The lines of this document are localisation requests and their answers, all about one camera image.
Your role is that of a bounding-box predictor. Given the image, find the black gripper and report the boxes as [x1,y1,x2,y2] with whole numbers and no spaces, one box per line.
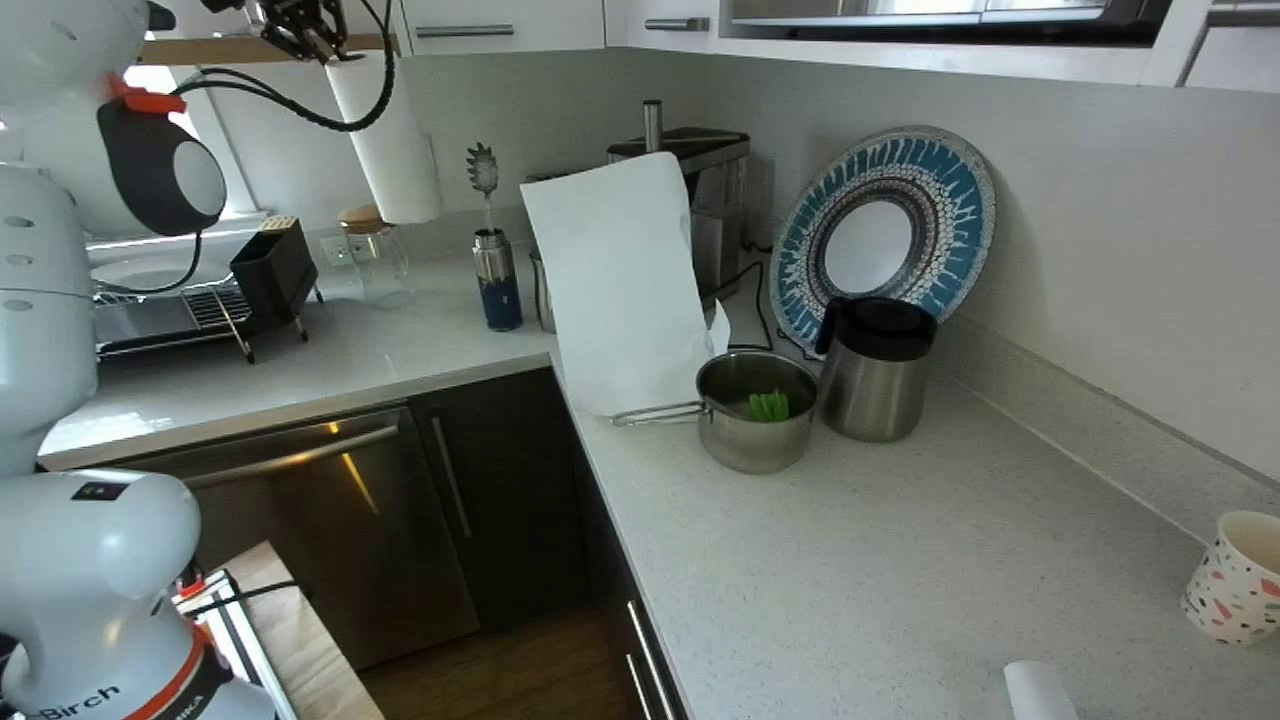
[256,0,348,61]

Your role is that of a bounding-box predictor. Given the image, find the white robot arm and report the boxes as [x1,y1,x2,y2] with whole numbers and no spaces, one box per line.
[0,0,284,720]

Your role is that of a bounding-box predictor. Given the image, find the glass jar cork lid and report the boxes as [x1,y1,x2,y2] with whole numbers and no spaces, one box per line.
[335,213,413,306]

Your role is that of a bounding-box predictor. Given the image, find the black dish rack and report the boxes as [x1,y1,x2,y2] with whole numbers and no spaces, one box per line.
[91,220,316,358]

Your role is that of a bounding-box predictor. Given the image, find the black steel coffee machine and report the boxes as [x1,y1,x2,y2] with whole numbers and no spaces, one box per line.
[613,100,750,297]

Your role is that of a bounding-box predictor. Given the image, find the stainless dishwasher door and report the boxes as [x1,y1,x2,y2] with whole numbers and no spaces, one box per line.
[132,406,482,668]

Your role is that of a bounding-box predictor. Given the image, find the dark cabinet door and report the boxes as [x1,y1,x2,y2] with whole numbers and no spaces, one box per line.
[413,371,587,627]

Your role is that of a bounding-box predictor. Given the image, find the steel saucepan with greens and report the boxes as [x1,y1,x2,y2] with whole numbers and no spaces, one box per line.
[620,346,822,474]

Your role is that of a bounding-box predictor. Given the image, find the blue white decorative plate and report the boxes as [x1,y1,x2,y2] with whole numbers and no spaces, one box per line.
[764,123,995,358]

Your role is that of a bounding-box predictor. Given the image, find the wooden board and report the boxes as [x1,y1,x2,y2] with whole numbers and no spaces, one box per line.
[228,541,384,720]

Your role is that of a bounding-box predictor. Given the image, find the steel canister black lid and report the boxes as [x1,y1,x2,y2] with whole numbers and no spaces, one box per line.
[816,297,936,445]

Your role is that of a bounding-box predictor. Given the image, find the white upper cabinets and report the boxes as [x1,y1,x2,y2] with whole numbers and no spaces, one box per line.
[372,0,1280,93]

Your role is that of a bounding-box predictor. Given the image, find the white object at bottom edge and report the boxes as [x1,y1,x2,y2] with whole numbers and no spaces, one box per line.
[1005,658,1081,720]

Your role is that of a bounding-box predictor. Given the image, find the dotted paper cup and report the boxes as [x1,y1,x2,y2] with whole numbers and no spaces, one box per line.
[1182,513,1280,643]

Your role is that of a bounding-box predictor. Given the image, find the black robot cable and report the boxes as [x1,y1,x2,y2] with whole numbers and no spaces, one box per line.
[173,0,401,135]

